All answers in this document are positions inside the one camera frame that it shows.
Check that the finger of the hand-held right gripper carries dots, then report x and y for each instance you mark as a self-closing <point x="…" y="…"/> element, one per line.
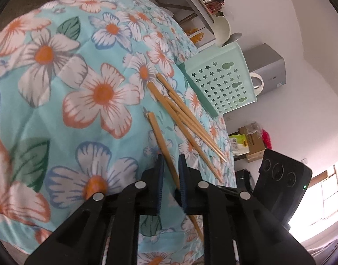
<point x="245" y="180"/>

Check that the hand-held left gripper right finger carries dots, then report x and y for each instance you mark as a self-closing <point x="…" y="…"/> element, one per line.
<point x="182" y="185"/>

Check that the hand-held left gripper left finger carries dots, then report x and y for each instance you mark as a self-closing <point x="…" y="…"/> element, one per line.
<point x="159" y="182"/>

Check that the wooden chopstick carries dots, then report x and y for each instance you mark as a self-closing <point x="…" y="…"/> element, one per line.
<point x="159" y="138"/>
<point x="176" y="99"/>
<point x="158" y="95"/>
<point x="166" y="84"/>
<point x="171" y="106"/>

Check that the green plastic utensil basket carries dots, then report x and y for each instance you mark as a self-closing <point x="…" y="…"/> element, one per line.
<point x="224" y="82"/>

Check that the open cardboard box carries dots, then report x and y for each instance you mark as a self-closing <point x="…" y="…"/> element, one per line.
<point x="254" y="146"/>

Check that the window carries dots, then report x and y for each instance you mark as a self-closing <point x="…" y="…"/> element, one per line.
<point x="326" y="193"/>

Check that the floral blue blanket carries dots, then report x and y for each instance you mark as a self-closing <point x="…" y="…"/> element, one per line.
<point x="75" y="102"/>

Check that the silver refrigerator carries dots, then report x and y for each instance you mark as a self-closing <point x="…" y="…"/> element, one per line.
<point x="265" y="66"/>

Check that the yellow plastic bag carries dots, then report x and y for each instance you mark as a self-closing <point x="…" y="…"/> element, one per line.
<point x="196" y="36"/>

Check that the white table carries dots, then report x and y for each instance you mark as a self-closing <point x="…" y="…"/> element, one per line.
<point x="202" y="8"/>

